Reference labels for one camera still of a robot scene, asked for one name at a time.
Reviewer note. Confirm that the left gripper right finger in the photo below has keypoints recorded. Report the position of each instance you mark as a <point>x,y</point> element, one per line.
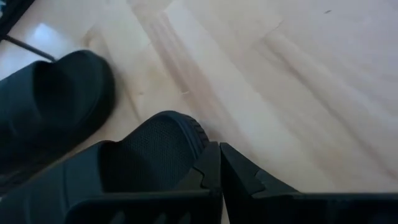
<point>239,177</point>

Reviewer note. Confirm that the large dark grey slide sandal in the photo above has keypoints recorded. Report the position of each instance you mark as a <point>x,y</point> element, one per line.
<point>149,155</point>

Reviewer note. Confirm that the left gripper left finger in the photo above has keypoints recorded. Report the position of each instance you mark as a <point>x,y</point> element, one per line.
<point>210,168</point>

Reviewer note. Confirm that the wooden shelf with black frame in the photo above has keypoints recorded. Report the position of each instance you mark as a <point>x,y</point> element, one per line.
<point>31,49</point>

